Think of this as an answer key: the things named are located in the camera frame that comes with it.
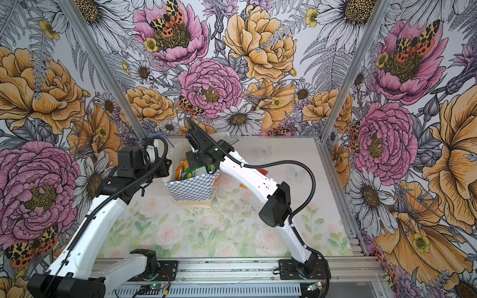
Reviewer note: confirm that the orange white snack packet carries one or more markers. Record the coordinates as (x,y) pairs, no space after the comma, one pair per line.
(182,171)

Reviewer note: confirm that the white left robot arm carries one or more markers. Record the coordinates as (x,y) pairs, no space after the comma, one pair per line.
(71,274)

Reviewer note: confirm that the floral table mat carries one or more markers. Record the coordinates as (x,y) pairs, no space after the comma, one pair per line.
(230,228)

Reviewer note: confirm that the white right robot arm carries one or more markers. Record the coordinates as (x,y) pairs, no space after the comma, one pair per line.
(275,197)

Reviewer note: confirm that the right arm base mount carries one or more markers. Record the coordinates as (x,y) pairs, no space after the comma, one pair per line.
(313,269)

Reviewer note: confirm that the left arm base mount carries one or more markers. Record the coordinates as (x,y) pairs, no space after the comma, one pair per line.
(162,270)

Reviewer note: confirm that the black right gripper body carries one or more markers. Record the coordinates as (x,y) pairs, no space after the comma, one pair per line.
(195,158)

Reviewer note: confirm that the blue checkered paper bag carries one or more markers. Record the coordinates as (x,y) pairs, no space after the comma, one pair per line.
(195,192)

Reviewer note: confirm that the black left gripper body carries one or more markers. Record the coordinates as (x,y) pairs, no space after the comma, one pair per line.
(141,169)

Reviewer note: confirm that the green white snack packet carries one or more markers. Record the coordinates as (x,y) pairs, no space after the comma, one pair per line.
(193,172)

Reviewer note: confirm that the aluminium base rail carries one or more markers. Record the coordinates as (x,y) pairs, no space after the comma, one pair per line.
(351,277)

